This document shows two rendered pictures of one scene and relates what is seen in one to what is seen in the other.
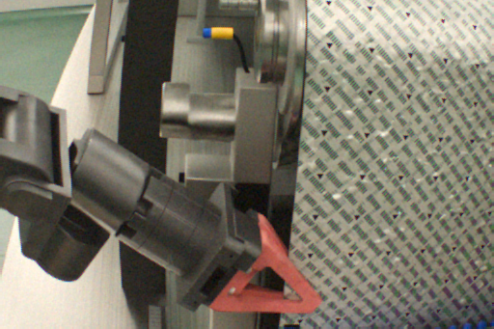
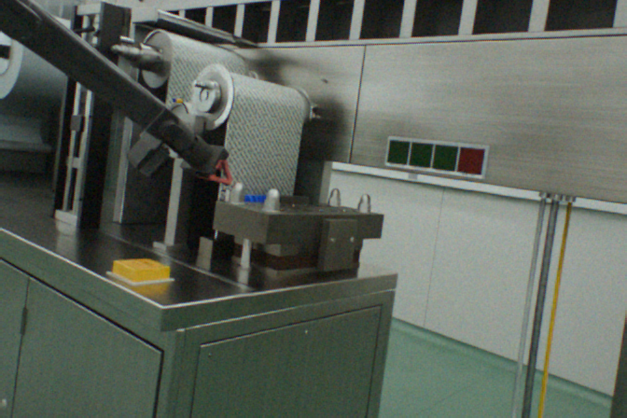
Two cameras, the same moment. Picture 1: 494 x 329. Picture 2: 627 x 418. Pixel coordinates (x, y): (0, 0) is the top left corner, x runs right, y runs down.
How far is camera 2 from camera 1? 0.79 m
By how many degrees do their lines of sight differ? 47
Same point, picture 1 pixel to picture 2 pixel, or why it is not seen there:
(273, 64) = (215, 104)
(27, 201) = (174, 130)
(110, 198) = (188, 135)
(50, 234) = (154, 155)
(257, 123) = (199, 127)
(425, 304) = (260, 187)
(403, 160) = (253, 132)
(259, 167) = not seen: hidden behind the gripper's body
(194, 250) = (208, 154)
